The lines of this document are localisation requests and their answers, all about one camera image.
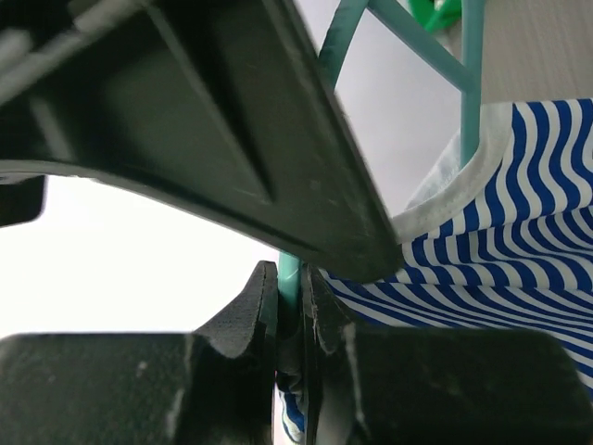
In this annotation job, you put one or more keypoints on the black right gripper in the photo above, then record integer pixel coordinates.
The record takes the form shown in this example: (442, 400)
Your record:
(22, 198)

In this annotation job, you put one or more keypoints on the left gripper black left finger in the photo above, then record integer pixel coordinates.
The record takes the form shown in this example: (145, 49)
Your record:
(210, 386)

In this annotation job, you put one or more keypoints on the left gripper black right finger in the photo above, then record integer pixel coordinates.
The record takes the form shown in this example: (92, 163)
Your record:
(378, 384)

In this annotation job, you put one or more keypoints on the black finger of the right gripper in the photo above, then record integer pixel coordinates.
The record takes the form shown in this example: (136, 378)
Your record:
(217, 108)

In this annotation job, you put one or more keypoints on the blue white striped tank top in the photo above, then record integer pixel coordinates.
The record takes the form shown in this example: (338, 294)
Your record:
(503, 243)

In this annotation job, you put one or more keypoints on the green plastic tray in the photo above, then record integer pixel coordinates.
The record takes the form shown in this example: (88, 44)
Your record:
(435, 16)

